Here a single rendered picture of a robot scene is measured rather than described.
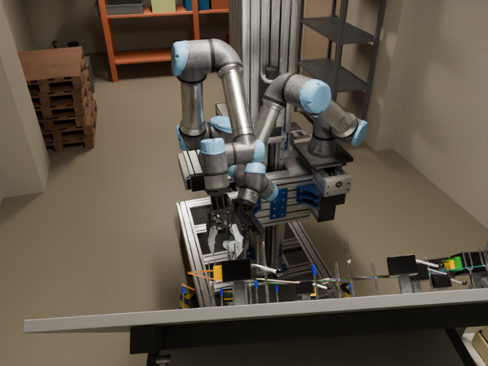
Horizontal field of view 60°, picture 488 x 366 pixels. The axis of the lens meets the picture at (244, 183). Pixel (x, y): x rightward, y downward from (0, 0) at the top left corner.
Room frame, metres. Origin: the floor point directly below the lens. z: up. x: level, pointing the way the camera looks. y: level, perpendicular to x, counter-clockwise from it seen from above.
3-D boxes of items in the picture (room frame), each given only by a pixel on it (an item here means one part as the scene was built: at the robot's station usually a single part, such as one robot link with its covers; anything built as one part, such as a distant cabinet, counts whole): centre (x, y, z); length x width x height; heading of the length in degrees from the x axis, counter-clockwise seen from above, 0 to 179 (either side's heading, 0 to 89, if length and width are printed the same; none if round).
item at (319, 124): (1.81, -0.40, 1.33); 0.13 x 0.12 x 0.14; 43
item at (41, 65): (4.44, 2.11, 0.39); 1.15 x 0.76 x 0.78; 15
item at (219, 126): (1.69, 0.09, 1.33); 0.13 x 0.12 x 0.14; 103
